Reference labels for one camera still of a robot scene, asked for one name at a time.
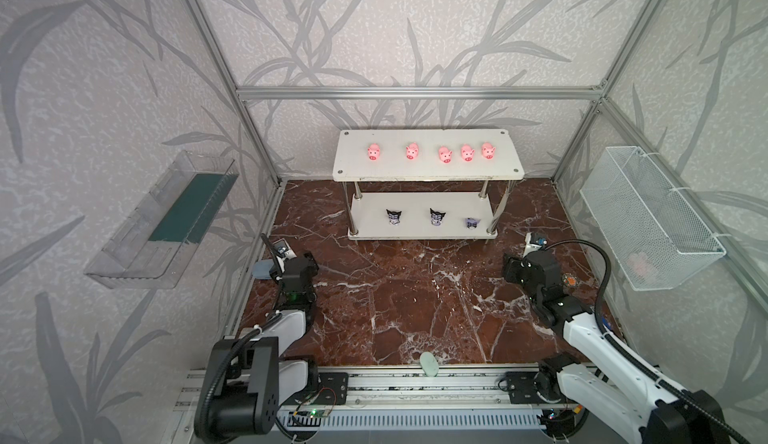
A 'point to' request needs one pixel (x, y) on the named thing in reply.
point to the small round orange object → (571, 281)
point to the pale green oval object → (429, 364)
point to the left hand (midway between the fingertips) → (297, 244)
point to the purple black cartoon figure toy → (472, 223)
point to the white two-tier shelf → (366, 216)
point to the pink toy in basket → (641, 263)
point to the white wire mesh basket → (654, 234)
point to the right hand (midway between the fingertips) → (514, 247)
